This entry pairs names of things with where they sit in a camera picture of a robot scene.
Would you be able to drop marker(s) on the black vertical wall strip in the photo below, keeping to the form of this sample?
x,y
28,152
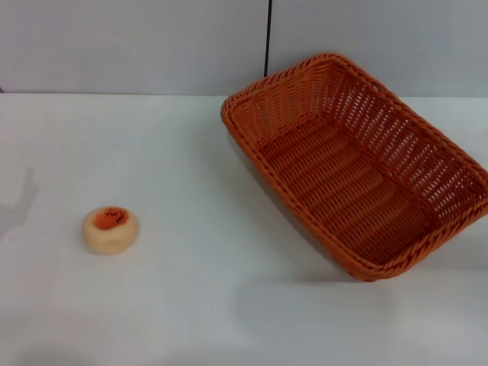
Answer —
x,y
267,38

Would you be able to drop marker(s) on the round bun with orange centre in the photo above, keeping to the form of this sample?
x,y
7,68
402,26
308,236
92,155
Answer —
x,y
108,238

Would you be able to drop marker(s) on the orange woven wicker basket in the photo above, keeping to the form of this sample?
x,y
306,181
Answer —
x,y
343,171

